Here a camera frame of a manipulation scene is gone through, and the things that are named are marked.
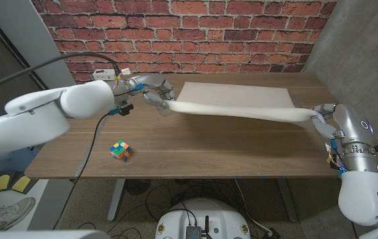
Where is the multicoloured puzzle cube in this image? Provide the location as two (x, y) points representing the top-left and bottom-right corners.
(110, 139), (134, 163)

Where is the printed brick backdrop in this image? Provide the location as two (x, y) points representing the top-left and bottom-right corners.
(31, 0), (338, 92)

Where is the blue storage bin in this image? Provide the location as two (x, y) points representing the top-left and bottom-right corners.
(0, 145), (42, 182)

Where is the grey sneaker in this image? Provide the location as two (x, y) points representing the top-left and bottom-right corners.
(0, 197), (37, 231)

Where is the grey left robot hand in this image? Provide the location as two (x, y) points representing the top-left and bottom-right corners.
(112, 73), (177, 110)

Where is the cream memory foam sheet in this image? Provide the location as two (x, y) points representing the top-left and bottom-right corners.
(165, 82), (321, 123)

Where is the yellow black foot pedal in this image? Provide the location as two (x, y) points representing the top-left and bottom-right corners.
(0, 170), (32, 195)

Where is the white power strip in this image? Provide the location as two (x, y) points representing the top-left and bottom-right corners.
(92, 68), (117, 82)

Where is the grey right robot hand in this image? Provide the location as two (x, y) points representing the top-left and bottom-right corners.
(311, 103), (378, 174)

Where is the round black floor fan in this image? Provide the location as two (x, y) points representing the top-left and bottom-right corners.
(124, 179), (152, 196)

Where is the white table leg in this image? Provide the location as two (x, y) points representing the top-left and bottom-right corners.
(107, 179), (126, 222)
(276, 177), (299, 222)

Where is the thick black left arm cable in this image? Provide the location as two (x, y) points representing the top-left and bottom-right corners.
(0, 51), (122, 98)

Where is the thin black left wrist cable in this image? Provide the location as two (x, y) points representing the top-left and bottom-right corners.
(52, 112), (110, 230)

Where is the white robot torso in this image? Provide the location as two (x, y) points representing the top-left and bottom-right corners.
(155, 198), (252, 239)

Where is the grey box on torso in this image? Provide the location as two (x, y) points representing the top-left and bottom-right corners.
(185, 225), (203, 239)

